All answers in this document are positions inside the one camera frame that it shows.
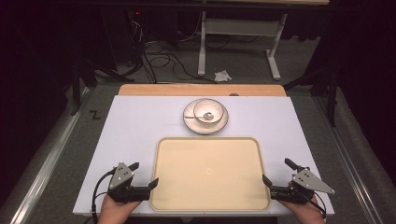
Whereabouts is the black metal stand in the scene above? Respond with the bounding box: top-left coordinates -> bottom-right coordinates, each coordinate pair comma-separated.
69,57 -> 126,117
282,60 -> 341,128

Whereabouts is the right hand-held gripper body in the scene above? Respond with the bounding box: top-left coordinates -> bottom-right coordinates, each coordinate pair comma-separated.
270,167 -> 336,205

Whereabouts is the white round plate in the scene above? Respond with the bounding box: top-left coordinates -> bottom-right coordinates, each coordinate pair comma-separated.
182,98 -> 230,135

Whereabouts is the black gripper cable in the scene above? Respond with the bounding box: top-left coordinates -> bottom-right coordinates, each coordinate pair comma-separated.
91,169 -> 117,224
306,189 -> 328,219

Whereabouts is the white bowl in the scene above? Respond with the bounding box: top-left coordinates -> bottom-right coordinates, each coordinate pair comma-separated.
192,98 -> 226,126

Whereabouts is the crumpled white tissue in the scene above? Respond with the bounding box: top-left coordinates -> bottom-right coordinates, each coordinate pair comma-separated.
213,69 -> 233,83

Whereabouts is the white table cover sheet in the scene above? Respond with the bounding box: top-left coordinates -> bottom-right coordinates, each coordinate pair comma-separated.
72,94 -> 336,217

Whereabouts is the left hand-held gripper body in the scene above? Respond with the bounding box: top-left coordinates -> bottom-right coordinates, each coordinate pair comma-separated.
106,161 -> 151,204

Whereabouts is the beige plastic tray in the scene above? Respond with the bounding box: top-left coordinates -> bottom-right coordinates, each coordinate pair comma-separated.
149,136 -> 272,213

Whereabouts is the person's left hand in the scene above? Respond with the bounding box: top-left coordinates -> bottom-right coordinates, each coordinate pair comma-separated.
97,194 -> 142,224

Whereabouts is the white metal desk frame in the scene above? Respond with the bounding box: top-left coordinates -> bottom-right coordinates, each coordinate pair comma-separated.
197,9 -> 290,82

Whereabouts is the person's right hand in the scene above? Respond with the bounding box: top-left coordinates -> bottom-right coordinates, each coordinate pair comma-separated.
277,195 -> 327,224

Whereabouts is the metal spoon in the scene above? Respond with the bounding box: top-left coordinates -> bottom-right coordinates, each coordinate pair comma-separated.
184,112 -> 216,122

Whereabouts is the silver metal floor rail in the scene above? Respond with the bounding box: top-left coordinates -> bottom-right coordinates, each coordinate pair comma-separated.
8,87 -> 92,224
312,95 -> 385,224

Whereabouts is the bundle of black floor cables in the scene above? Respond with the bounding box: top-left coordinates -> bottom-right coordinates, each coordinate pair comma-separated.
125,18 -> 219,86

